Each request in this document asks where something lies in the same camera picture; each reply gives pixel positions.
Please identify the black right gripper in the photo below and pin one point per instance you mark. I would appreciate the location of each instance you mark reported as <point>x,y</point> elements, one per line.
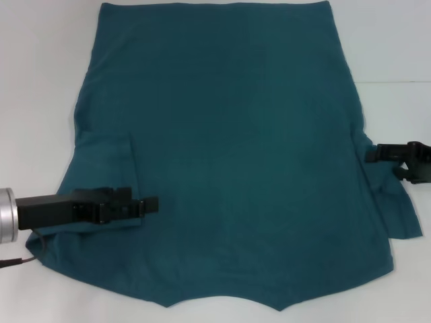
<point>421,161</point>

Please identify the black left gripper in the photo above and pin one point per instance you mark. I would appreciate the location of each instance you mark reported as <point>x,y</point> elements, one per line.
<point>47,210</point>

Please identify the teal blue t-shirt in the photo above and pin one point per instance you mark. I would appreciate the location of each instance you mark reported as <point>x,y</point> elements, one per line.
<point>235,151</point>

